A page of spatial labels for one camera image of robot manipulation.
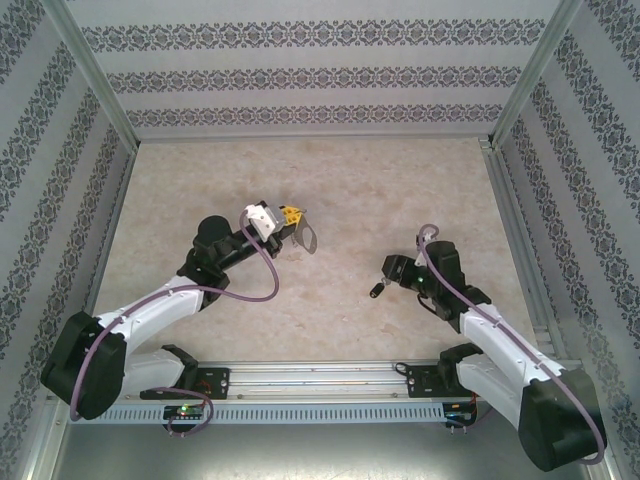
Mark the grey carabiner keyring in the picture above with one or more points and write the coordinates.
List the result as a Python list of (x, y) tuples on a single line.
[(311, 246)]

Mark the key with black fob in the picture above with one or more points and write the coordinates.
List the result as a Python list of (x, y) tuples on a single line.
[(375, 290)]

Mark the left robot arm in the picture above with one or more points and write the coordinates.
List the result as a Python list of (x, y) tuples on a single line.
[(150, 315)]

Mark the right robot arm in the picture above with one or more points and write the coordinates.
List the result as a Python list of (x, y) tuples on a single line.
[(500, 330)]

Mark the right circuit board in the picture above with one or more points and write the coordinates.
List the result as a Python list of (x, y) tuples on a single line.
[(460, 418)]

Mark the circuit board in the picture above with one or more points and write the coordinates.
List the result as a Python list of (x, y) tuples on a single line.
[(185, 411), (460, 418)]

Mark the left circuit board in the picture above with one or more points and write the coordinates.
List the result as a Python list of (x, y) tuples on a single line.
[(185, 411)]

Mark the grey metal sheet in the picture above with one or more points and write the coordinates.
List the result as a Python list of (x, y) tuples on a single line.
[(320, 455)]

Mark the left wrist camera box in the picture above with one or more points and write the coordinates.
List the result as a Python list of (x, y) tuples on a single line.
[(262, 220)]

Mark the aluminium side rail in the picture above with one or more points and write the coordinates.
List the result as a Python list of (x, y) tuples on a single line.
[(509, 200), (114, 220)]

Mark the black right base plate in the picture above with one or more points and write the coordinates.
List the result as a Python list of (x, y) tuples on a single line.
[(422, 382)]

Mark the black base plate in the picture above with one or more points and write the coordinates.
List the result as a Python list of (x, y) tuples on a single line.
[(217, 382), (422, 382)]

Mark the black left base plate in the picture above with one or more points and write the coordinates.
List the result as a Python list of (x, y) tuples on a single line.
[(217, 382)]

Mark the aluminium mounting rail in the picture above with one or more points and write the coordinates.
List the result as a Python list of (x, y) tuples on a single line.
[(310, 380)]

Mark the aluminium frame post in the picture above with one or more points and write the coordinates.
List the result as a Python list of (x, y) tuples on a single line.
[(90, 75), (535, 75)]

